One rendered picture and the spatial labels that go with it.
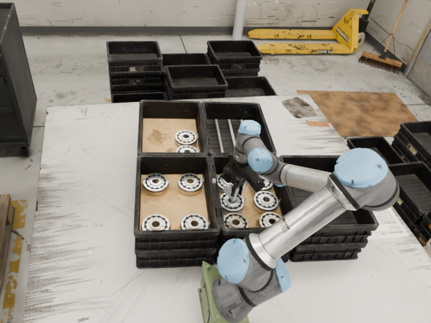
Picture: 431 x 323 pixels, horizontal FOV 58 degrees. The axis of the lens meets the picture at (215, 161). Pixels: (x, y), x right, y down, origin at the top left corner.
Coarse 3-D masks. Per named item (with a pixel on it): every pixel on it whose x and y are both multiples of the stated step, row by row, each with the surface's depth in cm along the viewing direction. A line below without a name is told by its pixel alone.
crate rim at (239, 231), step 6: (210, 156) 161; (216, 156) 162; (222, 156) 162; (276, 156) 166; (210, 162) 159; (216, 180) 151; (216, 186) 149; (288, 186) 153; (216, 192) 146; (288, 192) 151; (216, 198) 144; (294, 204) 146; (222, 210) 140; (222, 216) 138; (222, 222) 136; (222, 228) 134; (228, 228) 134; (234, 228) 135; (240, 228) 135; (246, 228) 135; (252, 228) 136; (258, 228) 136; (264, 228) 136; (228, 234) 135; (234, 234) 135; (240, 234) 135; (246, 234) 136
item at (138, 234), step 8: (208, 160) 159; (136, 168) 152; (208, 168) 156; (136, 176) 148; (136, 184) 145; (136, 192) 142; (136, 200) 139; (216, 200) 144; (136, 208) 136; (216, 208) 141; (136, 216) 136; (216, 216) 140; (136, 224) 131; (216, 224) 135; (136, 232) 129; (144, 232) 129; (152, 232) 130; (160, 232) 130; (168, 232) 130; (176, 232) 131; (184, 232) 131; (192, 232) 132; (200, 232) 132; (208, 232) 133; (216, 232) 133
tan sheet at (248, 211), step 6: (216, 174) 168; (246, 186) 165; (246, 192) 162; (252, 192) 162; (246, 198) 160; (252, 198) 160; (246, 204) 157; (246, 210) 155; (252, 210) 155; (276, 210) 156; (246, 216) 152; (252, 216) 153; (258, 216) 153; (252, 222) 150
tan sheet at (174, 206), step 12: (168, 180) 162; (144, 192) 156; (168, 192) 157; (204, 192) 159; (144, 204) 151; (156, 204) 152; (168, 204) 152; (180, 204) 153; (192, 204) 154; (204, 204) 155; (144, 216) 147; (168, 216) 148; (180, 216) 149; (204, 216) 150
